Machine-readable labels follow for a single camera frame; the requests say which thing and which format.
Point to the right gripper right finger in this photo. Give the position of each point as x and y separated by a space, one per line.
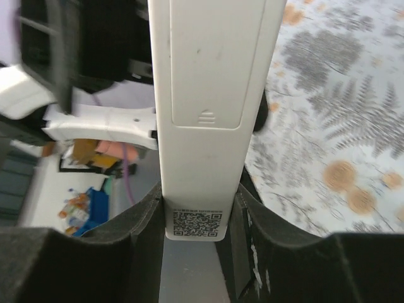
266 259

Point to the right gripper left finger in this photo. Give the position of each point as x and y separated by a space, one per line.
118 261

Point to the long white remote control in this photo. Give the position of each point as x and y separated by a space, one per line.
210 63

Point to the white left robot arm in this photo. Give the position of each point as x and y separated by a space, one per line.
77 45

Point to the blue crate of items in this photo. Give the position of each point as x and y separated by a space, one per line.
84 211

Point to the floral table mat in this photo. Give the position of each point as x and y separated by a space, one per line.
330 157

